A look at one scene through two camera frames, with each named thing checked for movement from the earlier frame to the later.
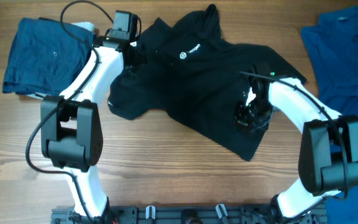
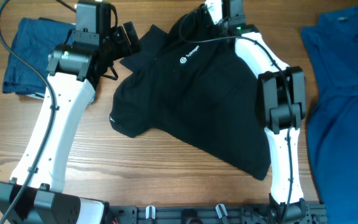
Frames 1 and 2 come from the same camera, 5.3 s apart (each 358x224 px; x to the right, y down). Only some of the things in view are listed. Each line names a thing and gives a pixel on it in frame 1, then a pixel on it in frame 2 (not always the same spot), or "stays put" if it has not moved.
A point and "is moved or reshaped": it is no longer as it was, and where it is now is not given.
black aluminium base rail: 189,214 stays put
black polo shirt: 188,73 is moved or reshaped
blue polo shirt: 344,43 stays put
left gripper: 142,56 -> 118,35
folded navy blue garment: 43,60 stays put
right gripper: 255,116 -> 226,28
